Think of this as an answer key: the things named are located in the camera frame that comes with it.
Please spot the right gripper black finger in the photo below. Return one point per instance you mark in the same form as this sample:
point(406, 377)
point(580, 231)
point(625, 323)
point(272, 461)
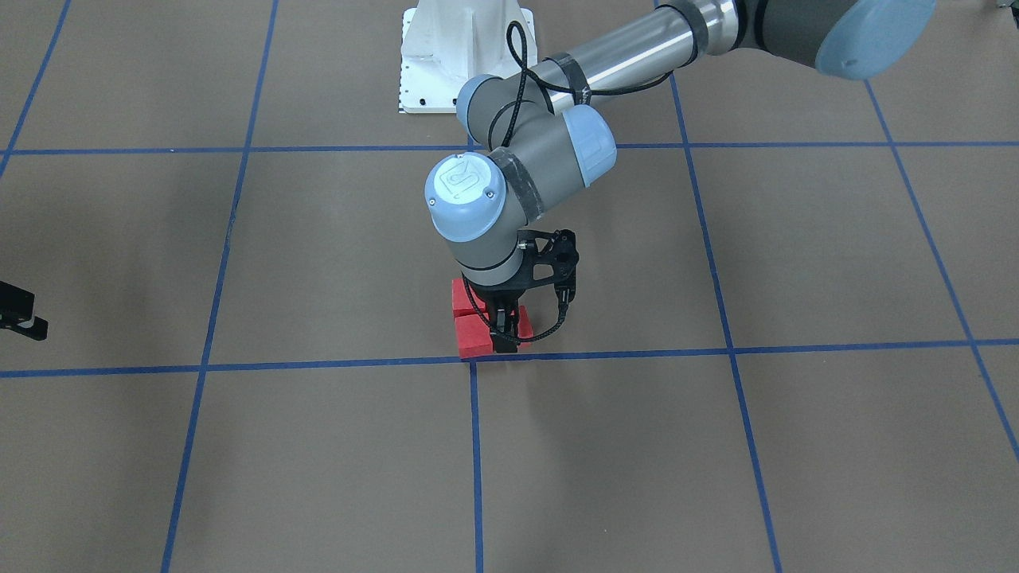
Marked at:
point(17, 313)

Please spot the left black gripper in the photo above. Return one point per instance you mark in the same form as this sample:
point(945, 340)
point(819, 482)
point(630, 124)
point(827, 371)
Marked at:
point(498, 298)

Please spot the red block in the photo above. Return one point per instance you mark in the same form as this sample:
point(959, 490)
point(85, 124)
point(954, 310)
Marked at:
point(524, 325)
point(472, 337)
point(461, 304)

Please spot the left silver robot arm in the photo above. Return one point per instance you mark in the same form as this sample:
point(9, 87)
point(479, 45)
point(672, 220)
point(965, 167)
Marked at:
point(543, 139)

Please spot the brown paper table cover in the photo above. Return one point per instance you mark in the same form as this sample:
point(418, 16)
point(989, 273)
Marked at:
point(794, 346)

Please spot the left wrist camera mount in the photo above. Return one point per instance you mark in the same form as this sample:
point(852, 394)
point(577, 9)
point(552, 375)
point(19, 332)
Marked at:
point(549, 258)

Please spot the white pedestal column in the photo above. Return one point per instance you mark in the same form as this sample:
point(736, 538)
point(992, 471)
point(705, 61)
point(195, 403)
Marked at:
point(446, 43)

